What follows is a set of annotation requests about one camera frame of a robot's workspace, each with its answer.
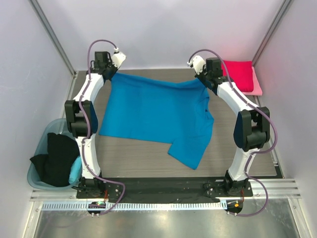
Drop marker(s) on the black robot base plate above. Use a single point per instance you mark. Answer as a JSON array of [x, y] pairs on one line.
[[171, 188]]

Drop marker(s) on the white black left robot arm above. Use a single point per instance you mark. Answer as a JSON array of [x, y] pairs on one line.
[[82, 121]]

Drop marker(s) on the white slotted cable duct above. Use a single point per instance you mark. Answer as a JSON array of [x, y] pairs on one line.
[[99, 206]]

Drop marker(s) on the folded pink t shirt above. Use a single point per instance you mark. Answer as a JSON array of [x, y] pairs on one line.
[[257, 91]]

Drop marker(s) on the aluminium frame post right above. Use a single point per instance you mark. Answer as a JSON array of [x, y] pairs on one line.
[[282, 11]]

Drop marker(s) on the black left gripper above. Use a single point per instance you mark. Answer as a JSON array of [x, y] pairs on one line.
[[115, 69]]

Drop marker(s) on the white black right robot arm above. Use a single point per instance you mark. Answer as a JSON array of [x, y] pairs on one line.
[[251, 131]]

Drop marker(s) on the teal plastic bin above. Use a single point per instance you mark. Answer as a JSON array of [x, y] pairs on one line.
[[57, 126]]

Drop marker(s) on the folded red t shirt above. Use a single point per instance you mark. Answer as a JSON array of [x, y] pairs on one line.
[[241, 73]]

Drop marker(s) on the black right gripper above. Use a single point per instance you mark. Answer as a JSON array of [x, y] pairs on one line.
[[201, 78]]

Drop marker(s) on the black t shirt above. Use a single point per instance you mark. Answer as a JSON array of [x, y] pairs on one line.
[[54, 167]]

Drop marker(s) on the aluminium frame post left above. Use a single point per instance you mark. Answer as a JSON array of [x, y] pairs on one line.
[[51, 33]]

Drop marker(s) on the aluminium frame post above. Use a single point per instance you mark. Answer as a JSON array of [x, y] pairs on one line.
[[282, 11], [51, 33]]

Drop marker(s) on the light blue t shirt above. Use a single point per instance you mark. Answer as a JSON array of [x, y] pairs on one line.
[[75, 171]]

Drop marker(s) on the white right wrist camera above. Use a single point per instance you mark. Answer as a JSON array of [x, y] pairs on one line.
[[197, 63]]

